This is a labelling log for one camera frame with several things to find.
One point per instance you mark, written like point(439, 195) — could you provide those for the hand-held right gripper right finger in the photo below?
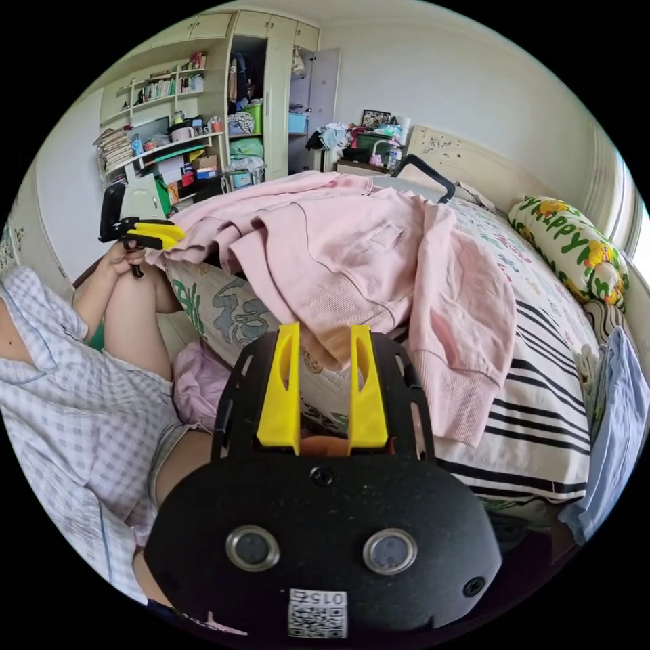
point(368, 416)

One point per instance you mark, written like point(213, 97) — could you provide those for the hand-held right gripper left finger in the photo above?
point(279, 406)

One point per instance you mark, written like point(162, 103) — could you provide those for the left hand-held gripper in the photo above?
point(131, 248)

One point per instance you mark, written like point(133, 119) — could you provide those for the pink hoodie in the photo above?
point(355, 254)

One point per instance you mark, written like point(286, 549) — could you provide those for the person's left forearm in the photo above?
point(139, 330)

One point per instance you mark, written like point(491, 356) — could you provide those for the person's left hand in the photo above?
point(119, 264)

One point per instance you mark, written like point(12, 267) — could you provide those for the lilac cloth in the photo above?
point(200, 381)

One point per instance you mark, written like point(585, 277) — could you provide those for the cream shelf with books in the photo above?
point(157, 117)

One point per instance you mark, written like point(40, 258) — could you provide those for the bed with printed sheet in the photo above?
point(538, 386)

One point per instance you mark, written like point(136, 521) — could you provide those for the cream wardrobe cupboard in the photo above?
point(276, 96)

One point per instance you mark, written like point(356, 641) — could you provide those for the person's body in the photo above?
point(66, 416)

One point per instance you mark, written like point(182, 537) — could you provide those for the cluttered bedside table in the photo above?
point(360, 142)

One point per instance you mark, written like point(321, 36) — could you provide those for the light blue garment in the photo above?
point(614, 431)

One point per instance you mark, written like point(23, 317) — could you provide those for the striped cushion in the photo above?
point(604, 317)

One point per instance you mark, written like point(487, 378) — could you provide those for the white pillow with yellow-green print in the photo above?
point(569, 244)

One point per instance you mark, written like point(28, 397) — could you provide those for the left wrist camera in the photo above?
point(112, 210)

